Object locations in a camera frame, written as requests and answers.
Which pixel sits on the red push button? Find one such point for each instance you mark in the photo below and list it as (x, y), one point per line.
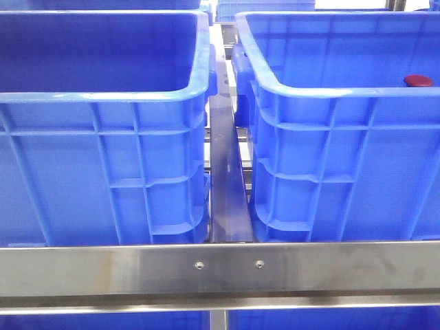
(418, 80)

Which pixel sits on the steel centre divider bar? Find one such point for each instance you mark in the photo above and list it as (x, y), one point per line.
(230, 218)

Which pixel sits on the left blue plastic crate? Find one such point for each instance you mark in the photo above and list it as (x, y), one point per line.
(103, 117)

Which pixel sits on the blue plastic crate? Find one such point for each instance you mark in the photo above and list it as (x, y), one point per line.
(103, 117)
(343, 150)

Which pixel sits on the right blue plastic crate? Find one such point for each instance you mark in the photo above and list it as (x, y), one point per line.
(343, 150)

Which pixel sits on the far right blue crate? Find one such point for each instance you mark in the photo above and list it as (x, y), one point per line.
(226, 10)

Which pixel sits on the lower left blue crate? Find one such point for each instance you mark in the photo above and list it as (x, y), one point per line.
(152, 320)

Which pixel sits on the lower right blue crate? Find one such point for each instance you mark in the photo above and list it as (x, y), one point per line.
(337, 318)

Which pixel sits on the far left blue crate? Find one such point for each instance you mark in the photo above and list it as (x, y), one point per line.
(203, 6)

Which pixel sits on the left rail screw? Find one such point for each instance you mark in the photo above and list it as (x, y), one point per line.
(199, 265)

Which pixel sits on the rail screw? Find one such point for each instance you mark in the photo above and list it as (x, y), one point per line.
(199, 265)
(259, 264)

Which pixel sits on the right rail screw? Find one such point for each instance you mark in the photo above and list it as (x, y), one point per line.
(259, 264)

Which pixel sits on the stainless steel front rail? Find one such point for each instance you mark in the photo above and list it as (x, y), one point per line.
(82, 280)

